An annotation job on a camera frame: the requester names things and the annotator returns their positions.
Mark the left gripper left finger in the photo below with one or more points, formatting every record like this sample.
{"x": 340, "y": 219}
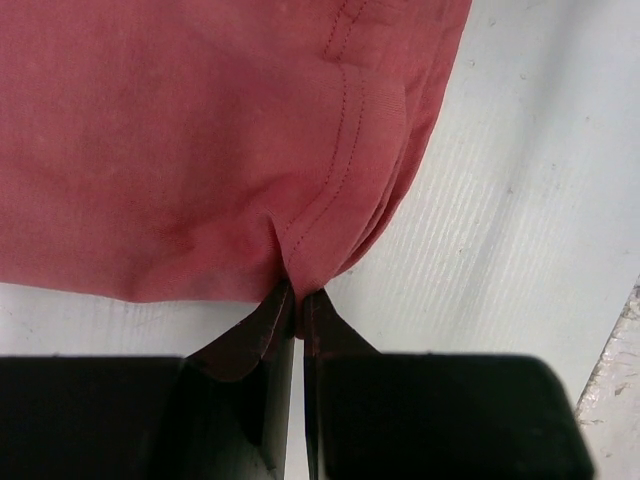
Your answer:
{"x": 219, "y": 413}

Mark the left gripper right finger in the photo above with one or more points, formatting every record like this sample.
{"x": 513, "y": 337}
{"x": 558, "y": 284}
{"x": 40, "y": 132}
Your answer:
{"x": 374, "y": 415}

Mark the salmon pink t-shirt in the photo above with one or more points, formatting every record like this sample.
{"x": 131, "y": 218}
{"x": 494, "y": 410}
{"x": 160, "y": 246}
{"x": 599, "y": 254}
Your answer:
{"x": 206, "y": 150}

